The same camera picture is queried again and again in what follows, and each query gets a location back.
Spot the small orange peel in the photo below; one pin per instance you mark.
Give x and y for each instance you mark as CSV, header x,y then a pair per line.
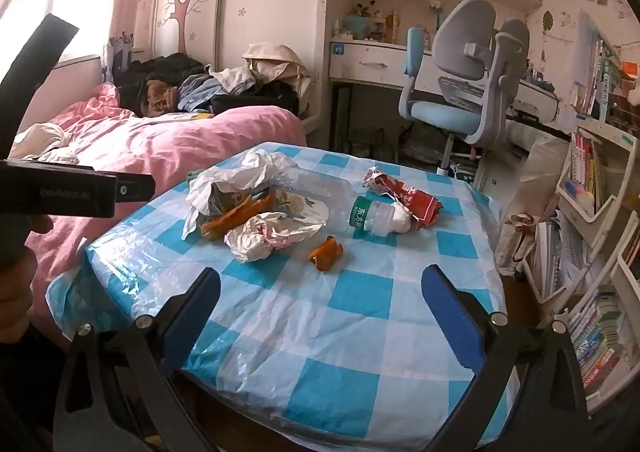
x,y
326,254

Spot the white paper wrapper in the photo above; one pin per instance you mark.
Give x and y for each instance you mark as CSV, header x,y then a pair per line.
x,y
265,237

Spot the pile of clothes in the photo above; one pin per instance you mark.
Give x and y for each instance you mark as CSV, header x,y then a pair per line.
x,y
200,87

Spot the clear plastic bottle green label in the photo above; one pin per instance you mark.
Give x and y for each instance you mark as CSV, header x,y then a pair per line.
x,y
350,202

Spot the white tote bag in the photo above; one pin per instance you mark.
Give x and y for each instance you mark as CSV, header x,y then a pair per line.
x,y
515,242

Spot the white bookshelf with books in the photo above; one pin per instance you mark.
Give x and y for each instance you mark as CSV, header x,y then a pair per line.
x,y
595,232

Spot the white desk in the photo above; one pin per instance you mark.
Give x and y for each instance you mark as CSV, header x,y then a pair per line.
x,y
370,62

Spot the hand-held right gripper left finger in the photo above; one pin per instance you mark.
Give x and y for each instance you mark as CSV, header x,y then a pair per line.
x,y
192,314

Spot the patterned curtain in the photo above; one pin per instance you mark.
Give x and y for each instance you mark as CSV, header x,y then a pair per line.
x,y
117,57

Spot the red snack wrapper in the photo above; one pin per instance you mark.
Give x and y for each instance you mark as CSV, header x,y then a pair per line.
x,y
415,199

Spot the white cloth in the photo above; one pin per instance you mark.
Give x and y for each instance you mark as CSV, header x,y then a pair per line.
x,y
40,142
235,172

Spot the green wrapper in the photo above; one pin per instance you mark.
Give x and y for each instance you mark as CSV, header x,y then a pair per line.
x,y
193,175

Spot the colourful book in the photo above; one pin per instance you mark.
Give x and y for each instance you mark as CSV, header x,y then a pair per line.
x,y
185,116

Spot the long orange peel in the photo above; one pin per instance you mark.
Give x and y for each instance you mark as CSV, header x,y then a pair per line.
x,y
235,217

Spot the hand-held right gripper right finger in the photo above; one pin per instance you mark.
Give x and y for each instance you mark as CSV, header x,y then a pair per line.
x,y
452,322

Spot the white tissue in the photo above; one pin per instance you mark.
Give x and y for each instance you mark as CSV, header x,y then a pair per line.
x,y
403,219

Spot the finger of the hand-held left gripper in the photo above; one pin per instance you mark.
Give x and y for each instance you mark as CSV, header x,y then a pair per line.
x,y
35,67
136,188

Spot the person's left hand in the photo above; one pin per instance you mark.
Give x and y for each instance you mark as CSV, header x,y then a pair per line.
x,y
17,297

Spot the grey and blue desk chair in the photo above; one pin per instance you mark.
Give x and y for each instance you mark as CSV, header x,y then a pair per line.
x,y
465,77

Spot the white crumpled cloth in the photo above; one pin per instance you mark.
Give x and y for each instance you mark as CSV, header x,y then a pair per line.
x,y
40,142

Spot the pink duvet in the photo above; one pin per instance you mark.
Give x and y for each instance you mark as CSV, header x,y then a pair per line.
x,y
165,142

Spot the blue checked tablecloth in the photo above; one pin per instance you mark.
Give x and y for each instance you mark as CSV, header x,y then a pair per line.
x,y
310,332

